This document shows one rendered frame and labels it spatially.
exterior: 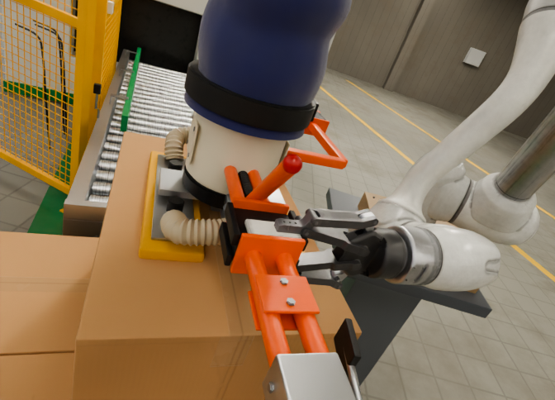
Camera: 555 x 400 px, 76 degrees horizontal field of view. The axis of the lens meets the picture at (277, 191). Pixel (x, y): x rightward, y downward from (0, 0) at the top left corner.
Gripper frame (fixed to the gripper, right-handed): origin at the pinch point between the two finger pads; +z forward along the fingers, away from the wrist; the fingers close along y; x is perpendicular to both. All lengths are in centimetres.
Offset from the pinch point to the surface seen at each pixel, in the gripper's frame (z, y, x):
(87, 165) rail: 32, 48, 98
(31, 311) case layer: 34, 53, 34
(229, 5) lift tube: 7.9, -24.0, 20.8
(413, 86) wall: -789, 62, 946
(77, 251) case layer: 28, 53, 56
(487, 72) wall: -972, -51, 877
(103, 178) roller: 26, 54, 101
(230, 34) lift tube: 7.1, -20.7, 19.5
